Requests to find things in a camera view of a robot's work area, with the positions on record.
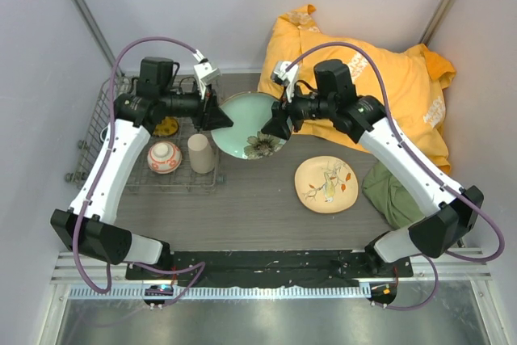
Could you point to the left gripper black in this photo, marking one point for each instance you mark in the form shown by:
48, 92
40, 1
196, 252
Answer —
212, 116

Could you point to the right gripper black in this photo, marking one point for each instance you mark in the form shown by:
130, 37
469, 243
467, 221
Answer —
278, 125

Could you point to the light green flower plate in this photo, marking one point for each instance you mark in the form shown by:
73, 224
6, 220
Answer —
249, 112

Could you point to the beige tall cup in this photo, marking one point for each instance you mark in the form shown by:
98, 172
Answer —
201, 155

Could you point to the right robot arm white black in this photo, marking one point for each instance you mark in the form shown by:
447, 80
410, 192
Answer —
446, 219

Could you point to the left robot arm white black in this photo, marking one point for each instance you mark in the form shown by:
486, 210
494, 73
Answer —
87, 227

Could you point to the yellow patterned plate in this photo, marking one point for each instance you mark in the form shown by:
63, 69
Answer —
167, 128

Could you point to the white orange patterned bowl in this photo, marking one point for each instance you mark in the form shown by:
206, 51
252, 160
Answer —
164, 157

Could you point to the cream bird plate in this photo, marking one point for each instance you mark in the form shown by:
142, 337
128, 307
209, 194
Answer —
326, 184

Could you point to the yellow Mickey Mouse shirt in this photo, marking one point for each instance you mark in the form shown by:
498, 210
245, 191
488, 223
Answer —
414, 79

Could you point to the olive green cloth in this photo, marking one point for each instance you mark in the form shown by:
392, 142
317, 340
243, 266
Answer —
390, 198

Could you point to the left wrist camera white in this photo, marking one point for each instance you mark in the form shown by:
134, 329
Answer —
205, 73

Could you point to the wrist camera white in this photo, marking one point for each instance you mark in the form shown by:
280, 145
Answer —
285, 74
205, 73

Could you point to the wire dish rack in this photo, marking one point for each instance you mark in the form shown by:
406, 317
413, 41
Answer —
142, 179

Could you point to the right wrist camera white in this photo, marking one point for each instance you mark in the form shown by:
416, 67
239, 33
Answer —
285, 74

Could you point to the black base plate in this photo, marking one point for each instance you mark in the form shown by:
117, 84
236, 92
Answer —
285, 268

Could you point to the slotted cable duct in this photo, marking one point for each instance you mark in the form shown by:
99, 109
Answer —
146, 293

